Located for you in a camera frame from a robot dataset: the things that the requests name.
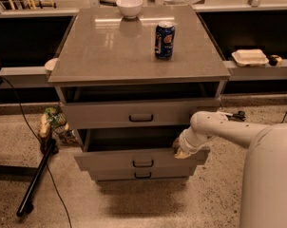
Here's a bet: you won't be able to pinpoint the grey drawer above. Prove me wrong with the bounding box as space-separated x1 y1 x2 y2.
75 125 210 173
61 97 220 129
89 166 195 181

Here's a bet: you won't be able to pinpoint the black scissors on floor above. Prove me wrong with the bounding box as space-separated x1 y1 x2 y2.
222 111 245 122

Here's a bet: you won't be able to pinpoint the grey bottom drawer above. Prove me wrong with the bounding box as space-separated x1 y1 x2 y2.
89 166 195 181

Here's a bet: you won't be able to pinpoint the small black yellow object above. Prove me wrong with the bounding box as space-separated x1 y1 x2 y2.
269 55 282 67

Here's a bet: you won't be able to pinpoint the green snack bag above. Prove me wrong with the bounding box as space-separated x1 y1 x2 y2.
38 107 78 145

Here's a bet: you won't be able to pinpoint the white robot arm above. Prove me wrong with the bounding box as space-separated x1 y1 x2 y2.
174 111 287 228

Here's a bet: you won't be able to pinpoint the white foam takeout container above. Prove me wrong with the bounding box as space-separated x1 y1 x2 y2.
232 49 269 67

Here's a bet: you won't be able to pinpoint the blue soda can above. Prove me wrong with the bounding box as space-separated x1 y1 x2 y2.
155 21 175 60

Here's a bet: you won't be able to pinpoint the grey top drawer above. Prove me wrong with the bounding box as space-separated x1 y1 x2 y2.
61 97 220 129

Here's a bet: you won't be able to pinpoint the black floor cable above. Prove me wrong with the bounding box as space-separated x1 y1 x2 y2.
0 75 73 228

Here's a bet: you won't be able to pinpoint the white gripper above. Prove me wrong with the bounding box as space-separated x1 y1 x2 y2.
172 130 207 160

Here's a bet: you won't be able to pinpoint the grey drawer cabinet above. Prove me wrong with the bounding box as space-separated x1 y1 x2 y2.
48 5 231 185

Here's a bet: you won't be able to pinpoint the small white plate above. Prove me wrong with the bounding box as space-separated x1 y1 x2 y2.
45 58 58 72

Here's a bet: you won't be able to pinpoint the white ceramic bowl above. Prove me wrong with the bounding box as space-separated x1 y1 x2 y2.
116 0 144 19

